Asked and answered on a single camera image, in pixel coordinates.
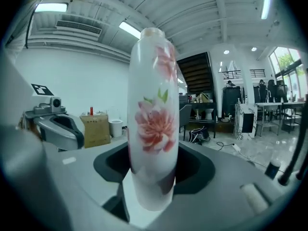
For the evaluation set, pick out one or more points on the small red bottle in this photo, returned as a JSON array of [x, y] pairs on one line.
[[92, 110]]

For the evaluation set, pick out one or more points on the white metal-legged table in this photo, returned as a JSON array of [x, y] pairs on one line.
[[276, 104]]

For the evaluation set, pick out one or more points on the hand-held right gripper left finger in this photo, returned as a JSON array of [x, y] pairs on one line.
[[113, 161]]

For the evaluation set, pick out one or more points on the white waste bin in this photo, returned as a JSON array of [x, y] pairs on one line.
[[116, 128]]

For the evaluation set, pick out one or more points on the rectangular ceiling light panel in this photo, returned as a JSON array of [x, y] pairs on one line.
[[130, 29], [51, 7]]

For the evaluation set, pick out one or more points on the marble patterned counter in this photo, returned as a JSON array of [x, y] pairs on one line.
[[247, 121]]

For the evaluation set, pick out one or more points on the black bag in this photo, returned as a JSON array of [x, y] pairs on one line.
[[199, 135]]

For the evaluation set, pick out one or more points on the ceiling air conditioner vent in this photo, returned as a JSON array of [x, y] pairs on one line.
[[78, 29]]

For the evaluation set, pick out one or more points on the white toilet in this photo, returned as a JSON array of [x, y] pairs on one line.
[[209, 113]]

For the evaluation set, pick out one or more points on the black office chair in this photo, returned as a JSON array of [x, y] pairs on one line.
[[276, 91]]

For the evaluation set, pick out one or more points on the black display table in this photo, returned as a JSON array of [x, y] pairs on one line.
[[204, 121]]

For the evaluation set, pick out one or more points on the brown cardboard box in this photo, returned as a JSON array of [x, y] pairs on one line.
[[95, 130]]

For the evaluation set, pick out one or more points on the large window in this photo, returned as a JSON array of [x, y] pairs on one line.
[[287, 68]]

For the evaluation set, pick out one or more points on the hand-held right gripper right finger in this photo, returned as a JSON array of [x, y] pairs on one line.
[[195, 170]]

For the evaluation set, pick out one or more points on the long ceiling light tube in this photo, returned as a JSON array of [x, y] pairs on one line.
[[265, 3]]

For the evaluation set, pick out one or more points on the dark wooden staircase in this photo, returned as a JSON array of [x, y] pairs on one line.
[[196, 73]]

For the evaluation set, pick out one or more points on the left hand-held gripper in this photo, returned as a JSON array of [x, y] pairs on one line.
[[45, 119]]

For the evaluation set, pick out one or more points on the white floral bottle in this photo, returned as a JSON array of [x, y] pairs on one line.
[[154, 100]]

